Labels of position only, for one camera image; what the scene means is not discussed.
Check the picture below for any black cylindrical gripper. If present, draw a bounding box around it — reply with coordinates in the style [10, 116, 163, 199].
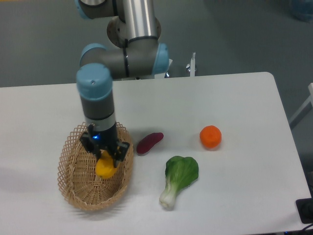
[79, 124, 130, 168]

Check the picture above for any orange tangerine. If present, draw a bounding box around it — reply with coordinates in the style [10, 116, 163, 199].
[200, 125, 222, 148]

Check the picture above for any woven wicker basket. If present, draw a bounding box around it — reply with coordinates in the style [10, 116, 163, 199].
[57, 121, 134, 212]

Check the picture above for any yellow mango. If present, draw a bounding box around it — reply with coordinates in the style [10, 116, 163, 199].
[95, 151, 117, 179]

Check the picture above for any black device at table edge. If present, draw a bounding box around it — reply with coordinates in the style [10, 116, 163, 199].
[296, 198, 313, 224]

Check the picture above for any white frame at right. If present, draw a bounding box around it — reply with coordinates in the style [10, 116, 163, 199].
[289, 83, 313, 130]

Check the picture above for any green bok choy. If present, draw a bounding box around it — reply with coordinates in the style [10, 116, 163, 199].
[159, 156, 199, 210]

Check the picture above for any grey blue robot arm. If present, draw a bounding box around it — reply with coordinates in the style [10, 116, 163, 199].
[75, 0, 169, 167]

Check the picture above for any purple sweet potato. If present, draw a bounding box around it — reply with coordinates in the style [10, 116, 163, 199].
[136, 132, 164, 155]

